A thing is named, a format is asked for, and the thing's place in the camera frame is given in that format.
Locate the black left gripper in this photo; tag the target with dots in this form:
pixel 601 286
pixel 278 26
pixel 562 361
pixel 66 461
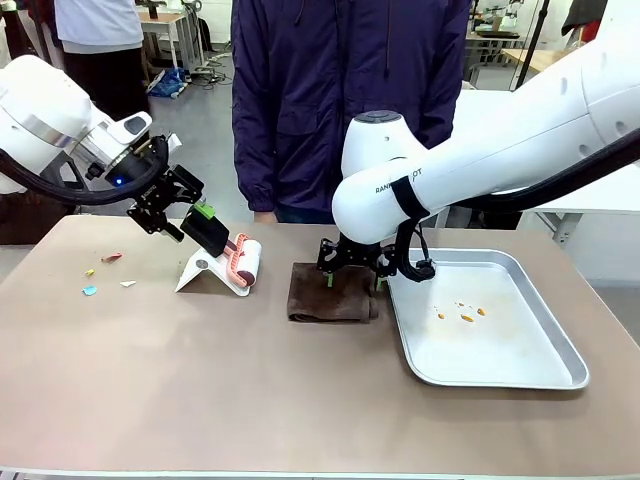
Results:
pixel 140 167

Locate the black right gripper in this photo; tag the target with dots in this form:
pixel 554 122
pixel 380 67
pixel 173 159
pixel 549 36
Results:
pixel 360 254

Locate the brown cloth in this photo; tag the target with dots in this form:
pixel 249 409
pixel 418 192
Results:
pixel 325 302

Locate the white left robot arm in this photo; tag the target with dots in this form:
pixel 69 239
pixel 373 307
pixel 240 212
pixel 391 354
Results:
pixel 35 110

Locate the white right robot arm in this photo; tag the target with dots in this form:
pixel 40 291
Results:
pixel 500 145

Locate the person's right hand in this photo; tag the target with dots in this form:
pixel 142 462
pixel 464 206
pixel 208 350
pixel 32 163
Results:
pixel 264 217

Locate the white folded roller stand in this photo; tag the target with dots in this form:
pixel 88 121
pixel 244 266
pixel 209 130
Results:
pixel 192 272

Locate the red paper scrap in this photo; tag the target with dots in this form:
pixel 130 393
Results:
pixel 111 258

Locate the white paper scrap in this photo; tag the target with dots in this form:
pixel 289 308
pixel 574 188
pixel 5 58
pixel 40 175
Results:
pixel 127 284

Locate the blue plastic bag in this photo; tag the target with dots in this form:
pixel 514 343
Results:
pixel 167 82

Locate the blue paper scrap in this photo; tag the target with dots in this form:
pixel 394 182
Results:
pixel 90 290

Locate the dark brown handbag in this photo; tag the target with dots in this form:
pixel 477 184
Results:
pixel 30 220

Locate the white power strip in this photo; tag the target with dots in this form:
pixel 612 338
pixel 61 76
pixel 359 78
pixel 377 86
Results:
pixel 220 57

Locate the silver metal tray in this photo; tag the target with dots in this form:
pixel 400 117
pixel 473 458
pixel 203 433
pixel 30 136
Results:
pixel 490 350

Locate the person in purple jacket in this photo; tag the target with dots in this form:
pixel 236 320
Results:
pixel 310 100

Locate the wooden top background table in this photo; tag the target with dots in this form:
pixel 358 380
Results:
pixel 162 17

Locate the bystander in white shirt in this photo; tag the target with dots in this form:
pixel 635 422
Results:
pixel 100 30

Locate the light wooden workbench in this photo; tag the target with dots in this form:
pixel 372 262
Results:
pixel 525 60

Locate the black tripod pole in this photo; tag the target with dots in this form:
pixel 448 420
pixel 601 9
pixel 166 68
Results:
pixel 532 40

